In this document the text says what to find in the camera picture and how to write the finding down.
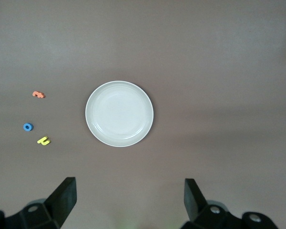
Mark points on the blue letter o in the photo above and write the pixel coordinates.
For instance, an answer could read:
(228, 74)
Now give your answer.
(24, 127)

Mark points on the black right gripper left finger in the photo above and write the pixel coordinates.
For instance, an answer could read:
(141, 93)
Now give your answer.
(59, 200)

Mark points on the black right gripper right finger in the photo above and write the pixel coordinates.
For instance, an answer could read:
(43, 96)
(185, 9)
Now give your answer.
(195, 202)

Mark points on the brown table cover sheet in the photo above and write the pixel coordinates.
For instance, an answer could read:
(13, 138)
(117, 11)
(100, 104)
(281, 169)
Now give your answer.
(205, 71)

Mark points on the yellow letter h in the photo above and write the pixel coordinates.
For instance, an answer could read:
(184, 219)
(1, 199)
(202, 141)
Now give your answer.
(43, 141)

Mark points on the beige round plate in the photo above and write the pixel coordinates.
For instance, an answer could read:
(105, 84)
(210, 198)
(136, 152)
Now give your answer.
(119, 113)

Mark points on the orange letter r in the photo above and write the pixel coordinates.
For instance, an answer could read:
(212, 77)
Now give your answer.
(38, 94)

